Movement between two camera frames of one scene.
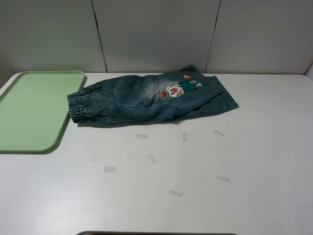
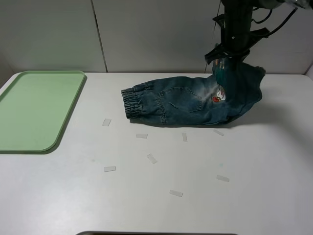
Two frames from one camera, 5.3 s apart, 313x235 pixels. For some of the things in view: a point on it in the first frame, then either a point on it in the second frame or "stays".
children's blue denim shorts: [153, 97] → [233, 89]
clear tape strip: [184, 137] stays
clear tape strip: [218, 177] stays
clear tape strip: [218, 132] stays
